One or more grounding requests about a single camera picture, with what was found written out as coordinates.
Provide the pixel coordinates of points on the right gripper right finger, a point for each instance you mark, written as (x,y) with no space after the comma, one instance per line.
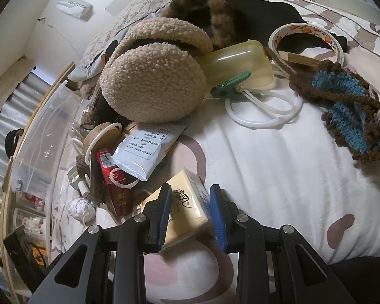
(275,265)

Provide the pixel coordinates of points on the beige fluffy earmuffs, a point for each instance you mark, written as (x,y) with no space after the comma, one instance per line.
(153,76)

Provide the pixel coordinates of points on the cork lid with ring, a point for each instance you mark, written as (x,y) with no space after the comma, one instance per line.
(101,136)

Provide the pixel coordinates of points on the yellow translucent plastic case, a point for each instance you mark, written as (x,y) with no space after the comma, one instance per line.
(224,64)

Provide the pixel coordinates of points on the green clothes peg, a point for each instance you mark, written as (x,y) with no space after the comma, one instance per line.
(229,89)

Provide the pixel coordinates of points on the wooden bedside shelf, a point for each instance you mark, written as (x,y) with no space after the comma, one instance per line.
(17,287)

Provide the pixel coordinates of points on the white flat board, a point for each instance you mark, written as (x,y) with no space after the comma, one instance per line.
(357,7)

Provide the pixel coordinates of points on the grey curtain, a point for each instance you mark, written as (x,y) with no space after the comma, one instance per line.
(18,109)

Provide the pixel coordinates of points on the yellow tissue packet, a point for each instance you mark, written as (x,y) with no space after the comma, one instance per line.
(190,211)

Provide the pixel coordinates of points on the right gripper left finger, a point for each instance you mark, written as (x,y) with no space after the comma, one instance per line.
(107,265)

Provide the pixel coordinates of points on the wooden block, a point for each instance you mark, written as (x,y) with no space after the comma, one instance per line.
(298,59)

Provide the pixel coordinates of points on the white foil pouch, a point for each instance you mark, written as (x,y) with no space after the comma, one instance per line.
(139,153)

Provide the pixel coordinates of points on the blue brown crochet piece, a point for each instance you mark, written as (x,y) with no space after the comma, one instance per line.
(353,107)

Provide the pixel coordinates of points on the wall tissue pack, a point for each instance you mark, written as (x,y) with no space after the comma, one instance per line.
(75,8)

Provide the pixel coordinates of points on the red cigarette box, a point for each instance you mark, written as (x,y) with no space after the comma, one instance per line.
(119,200)

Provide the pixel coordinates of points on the grey quilt blanket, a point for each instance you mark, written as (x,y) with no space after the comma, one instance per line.
(138,10)

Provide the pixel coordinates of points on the clear plastic storage bin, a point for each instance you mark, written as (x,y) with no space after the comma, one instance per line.
(46,182)

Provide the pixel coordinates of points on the white paper ball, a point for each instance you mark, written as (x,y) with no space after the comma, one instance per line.
(81,210)

